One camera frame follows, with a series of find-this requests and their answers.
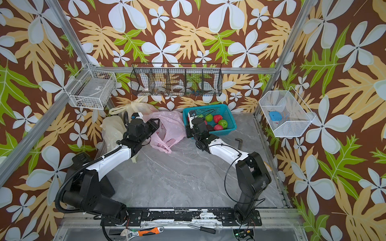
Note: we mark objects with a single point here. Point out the orange adjustable wrench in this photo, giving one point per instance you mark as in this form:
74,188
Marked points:
129,235

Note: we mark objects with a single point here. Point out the blue object in basket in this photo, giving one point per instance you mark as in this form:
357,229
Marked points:
275,116

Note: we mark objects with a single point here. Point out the grey allen key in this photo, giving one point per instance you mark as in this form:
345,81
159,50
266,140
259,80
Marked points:
240,143

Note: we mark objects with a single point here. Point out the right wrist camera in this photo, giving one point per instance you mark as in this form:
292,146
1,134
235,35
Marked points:
192,114

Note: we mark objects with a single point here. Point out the black handled screwdriver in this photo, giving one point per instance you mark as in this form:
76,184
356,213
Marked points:
203,229

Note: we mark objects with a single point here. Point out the yellow plastic bag with fruit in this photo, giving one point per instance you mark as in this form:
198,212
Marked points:
112,131

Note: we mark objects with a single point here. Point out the white wire basket left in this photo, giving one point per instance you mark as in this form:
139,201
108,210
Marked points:
91,88

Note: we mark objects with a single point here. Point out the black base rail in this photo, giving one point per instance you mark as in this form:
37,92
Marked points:
223,216

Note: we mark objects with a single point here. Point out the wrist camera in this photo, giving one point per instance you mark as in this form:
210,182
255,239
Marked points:
137,115
192,114

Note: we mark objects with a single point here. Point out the pale yellow bag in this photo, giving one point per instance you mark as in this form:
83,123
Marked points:
139,105

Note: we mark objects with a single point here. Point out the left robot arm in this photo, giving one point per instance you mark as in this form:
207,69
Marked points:
86,187

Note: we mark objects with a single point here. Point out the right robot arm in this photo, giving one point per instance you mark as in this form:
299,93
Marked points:
252,174

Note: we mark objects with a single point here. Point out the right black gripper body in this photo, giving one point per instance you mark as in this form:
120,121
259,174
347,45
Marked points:
191,133

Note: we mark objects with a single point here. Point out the small red fruit toy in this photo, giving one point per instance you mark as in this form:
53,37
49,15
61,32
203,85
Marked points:
218,127

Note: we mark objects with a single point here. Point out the black wire basket rear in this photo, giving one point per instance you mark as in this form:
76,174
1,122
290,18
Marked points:
179,79

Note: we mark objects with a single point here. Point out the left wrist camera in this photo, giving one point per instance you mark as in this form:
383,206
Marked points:
137,115

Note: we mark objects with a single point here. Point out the pink plastic bag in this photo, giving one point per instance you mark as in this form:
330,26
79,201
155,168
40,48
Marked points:
171,130

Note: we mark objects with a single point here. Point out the green apple toy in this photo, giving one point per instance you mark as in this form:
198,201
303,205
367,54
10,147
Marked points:
209,118

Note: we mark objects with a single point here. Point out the green round fruit toy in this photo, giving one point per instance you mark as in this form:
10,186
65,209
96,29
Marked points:
223,123

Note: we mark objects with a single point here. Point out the white wire basket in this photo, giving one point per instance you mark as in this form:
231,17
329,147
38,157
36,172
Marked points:
296,114
91,88

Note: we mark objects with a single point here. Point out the teal plastic basket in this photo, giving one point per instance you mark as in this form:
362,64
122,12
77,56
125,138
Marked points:
221,109

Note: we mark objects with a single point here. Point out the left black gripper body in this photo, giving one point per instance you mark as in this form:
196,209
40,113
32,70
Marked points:
148,130

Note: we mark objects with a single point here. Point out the white wire basket right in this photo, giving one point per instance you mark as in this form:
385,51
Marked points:
296,114

